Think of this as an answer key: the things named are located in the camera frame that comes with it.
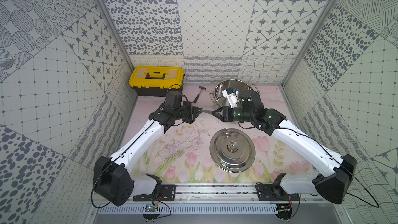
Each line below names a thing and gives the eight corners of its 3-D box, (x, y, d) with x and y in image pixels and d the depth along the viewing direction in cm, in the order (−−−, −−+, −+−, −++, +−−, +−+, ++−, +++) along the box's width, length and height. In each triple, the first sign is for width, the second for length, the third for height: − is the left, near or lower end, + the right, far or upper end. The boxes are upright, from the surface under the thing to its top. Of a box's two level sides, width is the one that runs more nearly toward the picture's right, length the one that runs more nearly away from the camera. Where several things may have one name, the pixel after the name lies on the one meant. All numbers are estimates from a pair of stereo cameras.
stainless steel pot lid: (210, 172, 82) (210, 171, 80) (209, 130, 99) (209, 128, 96) (258, 172, 82) (260, 171, 80) (249, 130, 99) (250, 128, 97)
